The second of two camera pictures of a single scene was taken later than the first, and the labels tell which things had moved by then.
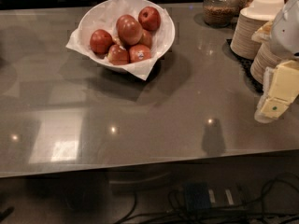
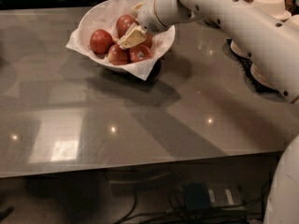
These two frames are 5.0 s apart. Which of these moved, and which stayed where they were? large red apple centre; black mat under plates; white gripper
Moved: white gripper
Stayed: black mat under plates; large red apple centre
